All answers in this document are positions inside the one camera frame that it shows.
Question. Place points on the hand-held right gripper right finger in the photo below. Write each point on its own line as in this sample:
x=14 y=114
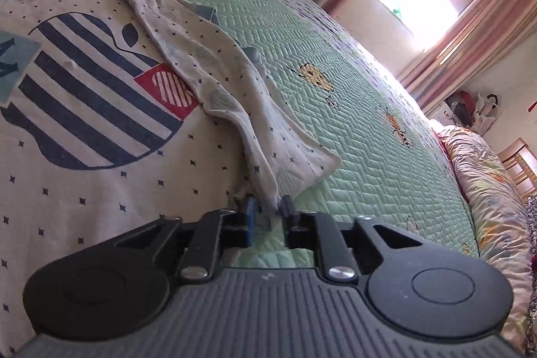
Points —
x=287 y=209

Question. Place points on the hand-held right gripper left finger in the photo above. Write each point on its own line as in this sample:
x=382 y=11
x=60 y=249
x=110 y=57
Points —
x=250 y=223

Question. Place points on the white printed long-sleeve shirt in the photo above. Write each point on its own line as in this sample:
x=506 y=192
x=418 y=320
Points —
x=105 y=131

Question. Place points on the green bee quilted bedspread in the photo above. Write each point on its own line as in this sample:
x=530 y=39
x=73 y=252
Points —
x=335 y=68

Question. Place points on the dark bag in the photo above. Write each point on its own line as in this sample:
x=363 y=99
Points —
x=459 y=106

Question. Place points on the pink floral duvet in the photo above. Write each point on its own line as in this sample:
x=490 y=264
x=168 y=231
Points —
x=491 y=194

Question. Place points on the white plastic bag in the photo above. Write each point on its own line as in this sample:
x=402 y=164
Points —
x=488 y=114

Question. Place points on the wooden headboard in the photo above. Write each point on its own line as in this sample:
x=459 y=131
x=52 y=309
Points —
x=514 y=156

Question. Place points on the dark floral cloth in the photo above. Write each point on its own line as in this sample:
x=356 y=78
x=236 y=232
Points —
x=532 y=223

